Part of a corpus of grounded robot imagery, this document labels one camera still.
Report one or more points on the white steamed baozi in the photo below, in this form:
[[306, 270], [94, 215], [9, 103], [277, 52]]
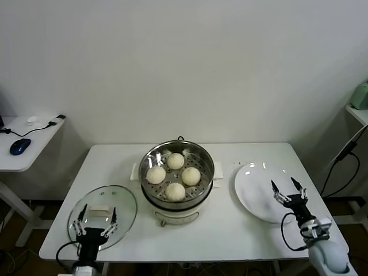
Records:
[[191, 176], [174, 191], [155, 174], [175, 161]]

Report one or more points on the white round plate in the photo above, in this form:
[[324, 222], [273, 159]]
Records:
[[253, 184]]

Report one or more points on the white side desk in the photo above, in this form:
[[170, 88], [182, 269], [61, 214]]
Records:
[[34, 143]]

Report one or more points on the green appliance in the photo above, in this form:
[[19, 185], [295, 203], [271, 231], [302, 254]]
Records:
[[360, 97]]

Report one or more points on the stainless steel steamer basket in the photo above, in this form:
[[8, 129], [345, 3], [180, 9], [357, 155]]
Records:
[[205, 169]]

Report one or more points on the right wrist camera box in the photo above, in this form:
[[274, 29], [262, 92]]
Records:
[[322, 225]]

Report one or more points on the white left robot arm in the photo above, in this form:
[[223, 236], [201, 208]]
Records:
[[84, 270]]

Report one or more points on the small white desk object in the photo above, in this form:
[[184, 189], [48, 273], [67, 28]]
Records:
[[32, 120]]

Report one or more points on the blue computer mouse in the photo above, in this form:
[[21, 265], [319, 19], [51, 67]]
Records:
[[20, 146]]

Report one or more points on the black power adapter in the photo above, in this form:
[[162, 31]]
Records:
[[346, 151]]

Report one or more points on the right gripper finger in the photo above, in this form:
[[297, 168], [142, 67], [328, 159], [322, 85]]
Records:
[[302, 192], [279, 195]]

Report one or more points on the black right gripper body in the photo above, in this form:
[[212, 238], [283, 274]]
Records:
[[299, 205]]

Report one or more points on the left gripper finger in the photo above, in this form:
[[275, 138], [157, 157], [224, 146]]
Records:
[[113, 225], [79, 222]]

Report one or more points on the white electric cooker base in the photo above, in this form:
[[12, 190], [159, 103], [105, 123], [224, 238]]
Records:
[[175, 214]]

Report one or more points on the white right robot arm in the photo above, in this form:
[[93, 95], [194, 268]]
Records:
[[330, 256]]

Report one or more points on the white side table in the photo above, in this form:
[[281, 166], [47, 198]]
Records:
[[356, 113]]

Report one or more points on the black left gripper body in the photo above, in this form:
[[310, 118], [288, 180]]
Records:
[[92, 240]]

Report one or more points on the black and silver adapter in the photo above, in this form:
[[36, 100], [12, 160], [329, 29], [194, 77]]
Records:
[[60, 116]]

